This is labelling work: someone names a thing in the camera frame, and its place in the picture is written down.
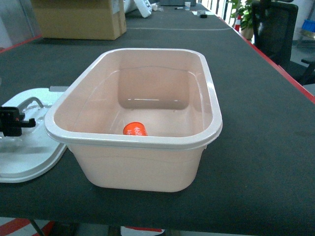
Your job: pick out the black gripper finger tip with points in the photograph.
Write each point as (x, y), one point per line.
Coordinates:
(12, 121)

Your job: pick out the white box lid with handle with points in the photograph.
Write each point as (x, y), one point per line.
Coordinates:
(33, 153)

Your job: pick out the pink plastic storage box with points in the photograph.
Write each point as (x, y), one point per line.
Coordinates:
(170, 91)

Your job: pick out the brown cardboard box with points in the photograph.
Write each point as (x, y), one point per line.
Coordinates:
(80, 19)

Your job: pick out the white foam piece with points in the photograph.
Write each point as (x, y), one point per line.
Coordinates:
(143, 6)

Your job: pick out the white paper cup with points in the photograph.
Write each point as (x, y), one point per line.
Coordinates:
(187, 5)

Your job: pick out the black table mat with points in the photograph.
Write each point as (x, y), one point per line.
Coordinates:
(256, 178)

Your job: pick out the green potted plant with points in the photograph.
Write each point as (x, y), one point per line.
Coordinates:
(241, 13)

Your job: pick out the black office chair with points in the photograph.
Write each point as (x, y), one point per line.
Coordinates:
(273, 26)

